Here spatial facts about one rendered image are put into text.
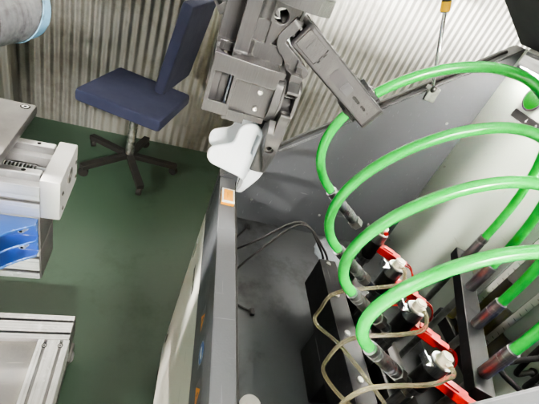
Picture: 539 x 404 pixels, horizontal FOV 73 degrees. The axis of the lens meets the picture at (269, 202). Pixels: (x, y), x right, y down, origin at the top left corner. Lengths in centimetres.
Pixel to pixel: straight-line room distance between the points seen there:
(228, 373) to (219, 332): 7
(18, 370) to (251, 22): 126
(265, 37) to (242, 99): 6
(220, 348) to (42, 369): 86
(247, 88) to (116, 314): 151
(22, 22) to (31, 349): 99
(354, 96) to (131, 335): 149
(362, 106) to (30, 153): 65
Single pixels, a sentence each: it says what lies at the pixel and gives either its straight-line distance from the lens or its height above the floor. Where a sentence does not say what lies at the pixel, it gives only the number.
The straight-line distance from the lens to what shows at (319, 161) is 55.
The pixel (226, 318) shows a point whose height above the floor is 95.
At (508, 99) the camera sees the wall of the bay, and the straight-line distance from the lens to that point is 98.
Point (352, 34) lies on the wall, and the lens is 274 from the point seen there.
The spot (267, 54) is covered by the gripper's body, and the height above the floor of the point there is 137.
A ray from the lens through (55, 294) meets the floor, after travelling 182.
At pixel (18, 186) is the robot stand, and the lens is 77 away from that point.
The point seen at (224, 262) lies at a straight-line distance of 71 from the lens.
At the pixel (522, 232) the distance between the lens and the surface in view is 68.
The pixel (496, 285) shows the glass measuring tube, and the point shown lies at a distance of 85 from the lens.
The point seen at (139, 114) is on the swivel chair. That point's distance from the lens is 205.
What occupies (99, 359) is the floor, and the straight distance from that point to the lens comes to 165.
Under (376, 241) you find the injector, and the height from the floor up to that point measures 110.
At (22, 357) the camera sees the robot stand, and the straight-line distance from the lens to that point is 144.
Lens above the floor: 145
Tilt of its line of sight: 34 degrees down
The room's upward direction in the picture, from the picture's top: 24 degrees clockwise
